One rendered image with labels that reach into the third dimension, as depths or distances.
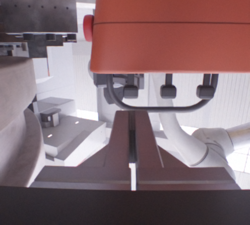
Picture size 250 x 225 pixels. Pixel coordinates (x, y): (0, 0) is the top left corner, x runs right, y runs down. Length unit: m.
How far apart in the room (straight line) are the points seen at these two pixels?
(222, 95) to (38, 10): 13.12
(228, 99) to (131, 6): 13.72
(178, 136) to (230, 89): 13.10
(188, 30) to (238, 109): 13.96
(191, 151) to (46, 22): 1.10
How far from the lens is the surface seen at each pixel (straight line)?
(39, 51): 1.41
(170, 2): 0.19
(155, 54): 0.18
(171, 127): 0.65
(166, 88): 0.26
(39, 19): 1.30
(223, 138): 0.86
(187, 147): 0.67
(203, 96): 0.27
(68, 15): 1.30
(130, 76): 0.25
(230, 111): 14.10
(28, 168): 1.34
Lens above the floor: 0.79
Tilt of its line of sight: 16 degrees up
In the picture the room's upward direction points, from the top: 180 degrees clockwise
